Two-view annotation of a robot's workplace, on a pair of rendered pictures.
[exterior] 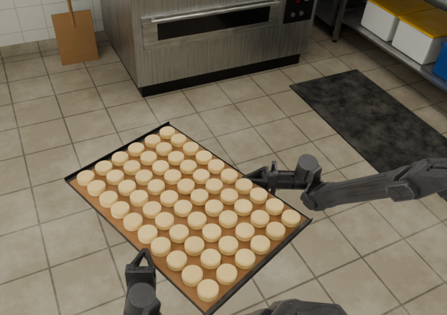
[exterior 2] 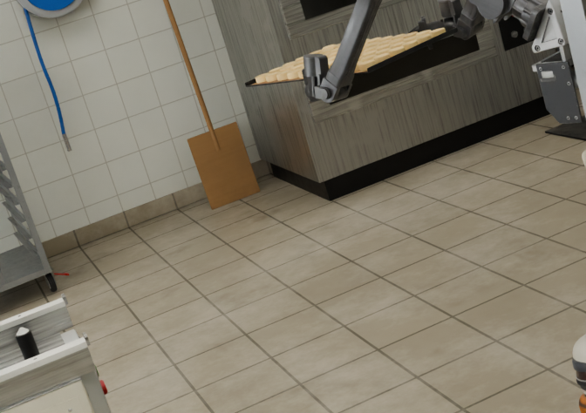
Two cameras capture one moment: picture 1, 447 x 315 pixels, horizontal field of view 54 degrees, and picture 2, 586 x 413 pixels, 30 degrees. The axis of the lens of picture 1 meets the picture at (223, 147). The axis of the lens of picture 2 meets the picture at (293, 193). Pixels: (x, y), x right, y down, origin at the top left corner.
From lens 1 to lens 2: 2.66 m
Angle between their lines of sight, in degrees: 28
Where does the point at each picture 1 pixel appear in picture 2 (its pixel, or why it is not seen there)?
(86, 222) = (281, 299)
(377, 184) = not seen: outside the picture
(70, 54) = (220, 190)
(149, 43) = (319, 111)
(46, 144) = (212, 266)
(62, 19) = (201, 142)
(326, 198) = (466, 12)
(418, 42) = not seen: outside the picture
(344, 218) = not seen: outside the picture
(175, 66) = (364, 141)
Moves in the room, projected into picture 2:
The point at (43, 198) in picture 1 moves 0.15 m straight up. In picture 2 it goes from (221, 298) to (211, 267)
